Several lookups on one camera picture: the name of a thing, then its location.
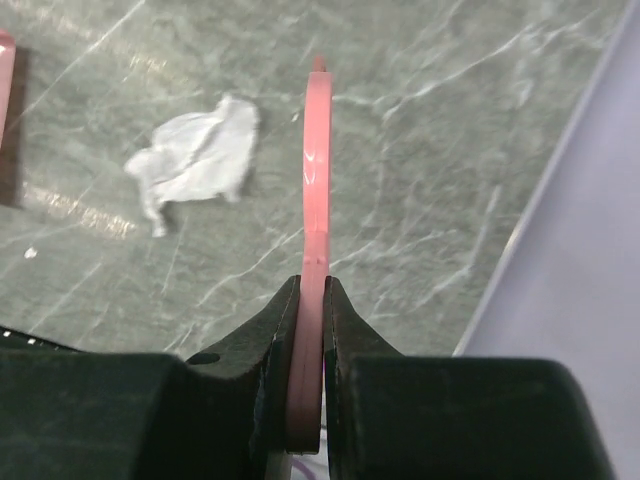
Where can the pink hand brush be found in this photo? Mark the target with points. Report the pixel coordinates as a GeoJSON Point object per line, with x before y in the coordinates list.
{"type": "Point", "coordinates": [304, 395]}

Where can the paper scrap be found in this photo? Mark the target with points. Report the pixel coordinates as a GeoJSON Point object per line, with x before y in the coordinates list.
{"type": "Point", "coordinates": [196, 156]}

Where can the pink dustpan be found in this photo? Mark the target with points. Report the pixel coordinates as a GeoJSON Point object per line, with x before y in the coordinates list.
{"type": "Point", "coordinates": [7, 61]}

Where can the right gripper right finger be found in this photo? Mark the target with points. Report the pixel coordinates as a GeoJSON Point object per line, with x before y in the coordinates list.
{"type": "Point", "coordinates": [393, 416]}

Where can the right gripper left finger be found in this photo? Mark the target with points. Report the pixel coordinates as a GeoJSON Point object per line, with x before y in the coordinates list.
{"type": "Point", "coordinates": [72, 414]}

